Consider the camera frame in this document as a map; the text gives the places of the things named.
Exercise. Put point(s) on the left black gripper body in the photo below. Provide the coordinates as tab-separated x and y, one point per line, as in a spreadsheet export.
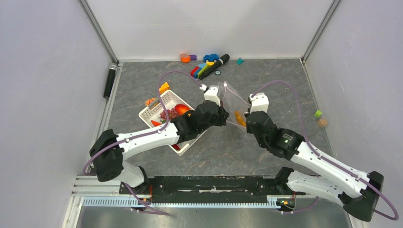
217	120

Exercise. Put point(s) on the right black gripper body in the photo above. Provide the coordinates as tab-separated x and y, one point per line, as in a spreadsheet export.
261	142

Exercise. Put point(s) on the red yellow toy mango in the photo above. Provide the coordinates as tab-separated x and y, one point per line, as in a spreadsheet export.
181	109

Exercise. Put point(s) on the clear zip top bag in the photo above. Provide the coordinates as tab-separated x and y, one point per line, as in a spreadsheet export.
232	101

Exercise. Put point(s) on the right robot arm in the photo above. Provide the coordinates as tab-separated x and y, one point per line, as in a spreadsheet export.
354	190

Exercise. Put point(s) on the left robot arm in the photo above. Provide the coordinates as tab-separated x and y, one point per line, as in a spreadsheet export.
110	152

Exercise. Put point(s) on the purple toy grape bunch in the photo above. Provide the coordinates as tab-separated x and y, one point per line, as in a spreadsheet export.
170	114

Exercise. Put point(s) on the white perforated plastic basket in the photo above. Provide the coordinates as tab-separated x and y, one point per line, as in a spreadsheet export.
152	112

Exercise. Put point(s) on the multicolour toy block stack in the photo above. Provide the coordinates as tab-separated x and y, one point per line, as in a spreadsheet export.
200	68

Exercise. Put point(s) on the black microphone on table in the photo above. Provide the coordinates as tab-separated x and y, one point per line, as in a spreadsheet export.
221	61

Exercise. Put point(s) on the red toy chili pepper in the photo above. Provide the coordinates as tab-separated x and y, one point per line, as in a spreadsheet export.
176	147

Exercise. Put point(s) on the orange toy building block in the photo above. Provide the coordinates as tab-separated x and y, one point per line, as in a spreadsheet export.
164	87

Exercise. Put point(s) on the orange toy carrot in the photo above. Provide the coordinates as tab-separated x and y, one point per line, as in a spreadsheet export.
155	123

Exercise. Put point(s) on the blue toy car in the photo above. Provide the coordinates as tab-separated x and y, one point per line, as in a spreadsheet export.
211	58

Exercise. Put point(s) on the green toy cube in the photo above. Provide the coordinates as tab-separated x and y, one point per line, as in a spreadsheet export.
318	114

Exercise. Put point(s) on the orange toy peeled tangerine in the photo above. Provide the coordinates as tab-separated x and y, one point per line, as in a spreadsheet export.
149	101

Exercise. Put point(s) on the teal toy block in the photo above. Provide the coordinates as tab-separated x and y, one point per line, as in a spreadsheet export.
240	61

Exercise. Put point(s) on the brown toy ball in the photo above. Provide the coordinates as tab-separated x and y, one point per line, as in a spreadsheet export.
322	122

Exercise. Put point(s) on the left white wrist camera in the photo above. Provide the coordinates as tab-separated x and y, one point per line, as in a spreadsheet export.
211	93

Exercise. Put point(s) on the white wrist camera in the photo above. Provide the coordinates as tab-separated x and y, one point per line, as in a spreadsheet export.
259	102
211	93

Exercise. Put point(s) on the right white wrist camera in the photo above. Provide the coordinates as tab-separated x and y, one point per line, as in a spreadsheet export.
259	102

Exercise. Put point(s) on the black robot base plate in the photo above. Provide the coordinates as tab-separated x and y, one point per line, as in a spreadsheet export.
215	189

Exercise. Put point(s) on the black microphone by wall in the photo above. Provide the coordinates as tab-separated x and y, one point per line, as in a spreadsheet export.
110	80

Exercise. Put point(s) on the white slotted cable duct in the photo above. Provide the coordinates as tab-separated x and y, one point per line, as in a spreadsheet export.
131	202

